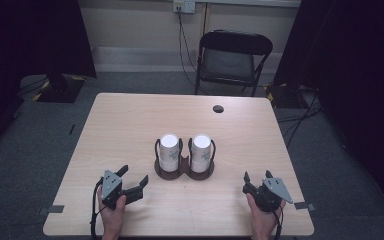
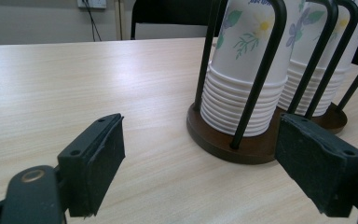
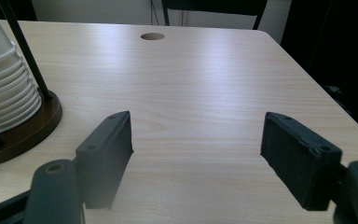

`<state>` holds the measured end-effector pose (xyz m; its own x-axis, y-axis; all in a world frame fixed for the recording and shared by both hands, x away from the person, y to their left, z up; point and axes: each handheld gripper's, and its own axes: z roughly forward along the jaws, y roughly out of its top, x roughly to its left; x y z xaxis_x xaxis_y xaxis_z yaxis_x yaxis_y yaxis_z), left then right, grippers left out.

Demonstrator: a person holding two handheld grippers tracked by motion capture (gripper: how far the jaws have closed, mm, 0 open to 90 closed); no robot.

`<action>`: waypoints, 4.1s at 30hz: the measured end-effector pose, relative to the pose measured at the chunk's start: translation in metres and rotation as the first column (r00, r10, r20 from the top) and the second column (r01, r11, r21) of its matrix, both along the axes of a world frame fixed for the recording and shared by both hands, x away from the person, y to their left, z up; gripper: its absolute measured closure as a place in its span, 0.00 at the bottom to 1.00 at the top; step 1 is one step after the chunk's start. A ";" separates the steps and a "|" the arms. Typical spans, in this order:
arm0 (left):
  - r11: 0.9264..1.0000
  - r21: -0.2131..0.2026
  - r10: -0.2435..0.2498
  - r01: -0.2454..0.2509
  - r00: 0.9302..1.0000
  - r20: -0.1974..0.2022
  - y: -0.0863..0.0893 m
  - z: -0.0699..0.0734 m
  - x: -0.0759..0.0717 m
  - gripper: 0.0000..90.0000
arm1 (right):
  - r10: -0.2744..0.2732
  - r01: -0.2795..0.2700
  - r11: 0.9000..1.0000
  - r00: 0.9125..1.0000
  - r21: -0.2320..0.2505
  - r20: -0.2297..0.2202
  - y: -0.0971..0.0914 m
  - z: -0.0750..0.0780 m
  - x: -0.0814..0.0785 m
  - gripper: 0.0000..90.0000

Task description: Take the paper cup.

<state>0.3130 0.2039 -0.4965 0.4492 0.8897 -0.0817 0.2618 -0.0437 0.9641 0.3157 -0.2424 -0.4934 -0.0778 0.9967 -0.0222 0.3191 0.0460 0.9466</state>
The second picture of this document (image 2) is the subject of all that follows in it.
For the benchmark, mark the black chair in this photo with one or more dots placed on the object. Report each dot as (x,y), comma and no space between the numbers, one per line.
(171,11)

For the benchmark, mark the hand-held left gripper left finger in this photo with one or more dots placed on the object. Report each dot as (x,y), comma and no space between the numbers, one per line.
(88,161)

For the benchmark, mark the beige wall conduit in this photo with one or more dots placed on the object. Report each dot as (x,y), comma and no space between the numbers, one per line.
(119,18)

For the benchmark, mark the stack of floral paper cups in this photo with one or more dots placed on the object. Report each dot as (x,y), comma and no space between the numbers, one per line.
(310,31)
(245,46)

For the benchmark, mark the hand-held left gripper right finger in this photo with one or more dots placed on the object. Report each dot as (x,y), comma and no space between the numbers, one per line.
(317,161)

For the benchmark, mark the white wall socket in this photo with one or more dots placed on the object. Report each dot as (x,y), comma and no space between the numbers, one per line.
(93,3)

